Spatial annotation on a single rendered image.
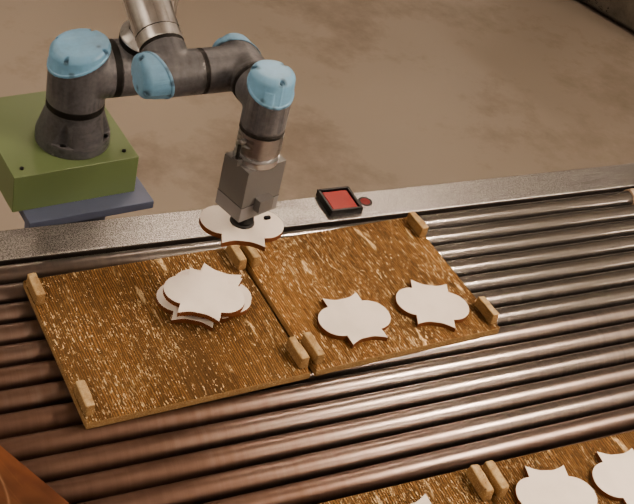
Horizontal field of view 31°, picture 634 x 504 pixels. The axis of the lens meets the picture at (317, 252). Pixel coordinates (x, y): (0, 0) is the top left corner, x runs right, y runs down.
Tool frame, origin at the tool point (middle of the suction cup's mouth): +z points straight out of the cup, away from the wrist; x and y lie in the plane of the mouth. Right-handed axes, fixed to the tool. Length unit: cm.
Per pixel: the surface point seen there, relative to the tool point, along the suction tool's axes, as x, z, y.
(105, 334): 4.5, 18.4, -23.1
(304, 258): 2.1, 18.4, 22.3
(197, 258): 12.5, 18.4, 3.6
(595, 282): -34, 20, 75
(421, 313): -22.2, 17.3, 30.6
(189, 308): -1.1, 13.9, -9.8
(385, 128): 116, 112, 196
